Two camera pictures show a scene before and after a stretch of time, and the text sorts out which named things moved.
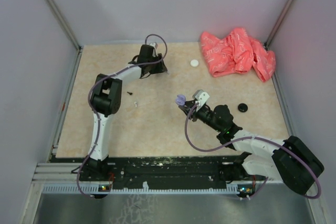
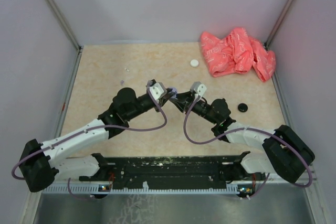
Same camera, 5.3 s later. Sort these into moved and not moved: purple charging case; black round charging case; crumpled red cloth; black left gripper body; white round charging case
Moved: purple charging case; black left gripper body
Not moved: white round charging case; crumpled red cloth; black round charging case
